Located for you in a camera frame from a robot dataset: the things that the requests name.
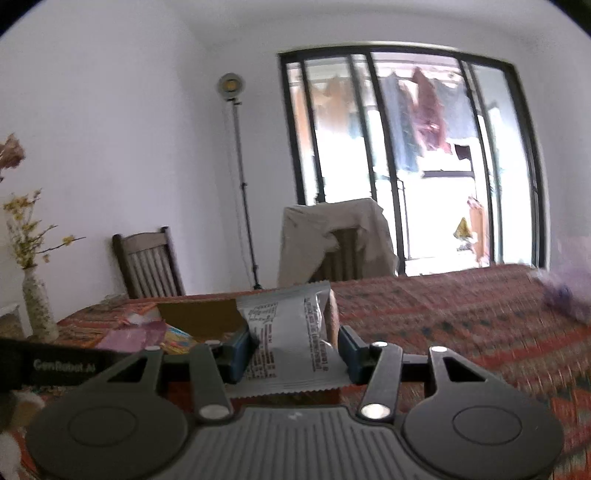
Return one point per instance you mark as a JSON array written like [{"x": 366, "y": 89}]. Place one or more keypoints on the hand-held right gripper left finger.
[{"x": 240, "y": 357}]

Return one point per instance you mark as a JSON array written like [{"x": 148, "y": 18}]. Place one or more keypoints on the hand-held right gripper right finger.
[{"x": 353, "y": 355}]

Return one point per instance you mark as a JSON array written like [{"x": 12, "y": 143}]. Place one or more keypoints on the cardboard box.
[{"x": 198, "y": 318}]

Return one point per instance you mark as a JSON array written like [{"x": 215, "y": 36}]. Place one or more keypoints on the grey-white foil snack packet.
[{"x": 295, "y": 332}]

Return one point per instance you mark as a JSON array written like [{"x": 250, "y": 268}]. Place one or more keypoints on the pile of mixed snack packets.
[{"x": 134, "y": 337}]

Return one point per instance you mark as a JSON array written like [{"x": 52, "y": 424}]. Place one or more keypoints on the person's left forearm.
[{"x": 23, "y": 406}]

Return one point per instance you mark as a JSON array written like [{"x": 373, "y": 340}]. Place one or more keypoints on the floral ceramic vase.
[{"x": 39, "y": 309}]

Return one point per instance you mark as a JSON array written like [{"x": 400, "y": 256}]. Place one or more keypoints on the jacket-draped wooden chair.
[{"x": 344, "y": 258}]

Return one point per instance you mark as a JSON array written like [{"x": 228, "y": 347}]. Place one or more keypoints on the patterned tablecloth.
[{"x": 461, "y": 332}]

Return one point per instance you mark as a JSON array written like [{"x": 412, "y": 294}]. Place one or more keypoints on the white jacket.
[{"x": 304, "y": 240}]

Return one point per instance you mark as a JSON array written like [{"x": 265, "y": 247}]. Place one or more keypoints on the dark wooden chair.
[{"x": 152, "y": 267}]

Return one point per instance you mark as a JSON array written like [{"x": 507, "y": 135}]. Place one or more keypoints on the yellow flower branches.
[{"x": 27, "y": 240}]

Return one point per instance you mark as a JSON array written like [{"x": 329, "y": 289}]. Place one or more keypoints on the pink dried flowers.
[{"x": 11, "y": 154}]

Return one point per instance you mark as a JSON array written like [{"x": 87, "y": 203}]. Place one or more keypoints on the dark hanging cloth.
[{"x": 461, "y": 152}]

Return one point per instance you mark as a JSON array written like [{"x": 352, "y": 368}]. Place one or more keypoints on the blue hanging garment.
[{"x": 401, "y": 124}]

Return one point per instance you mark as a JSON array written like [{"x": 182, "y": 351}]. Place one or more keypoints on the maroon hanging garment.
[{"x": 429, "y": 115}]

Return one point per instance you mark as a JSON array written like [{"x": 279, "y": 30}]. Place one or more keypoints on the black-framed sliding glass door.
[{"x": 531, "y": 161}]

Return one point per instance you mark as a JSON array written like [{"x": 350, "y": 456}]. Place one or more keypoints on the grey hanging garment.
[{"x": 461, "y": 110}]

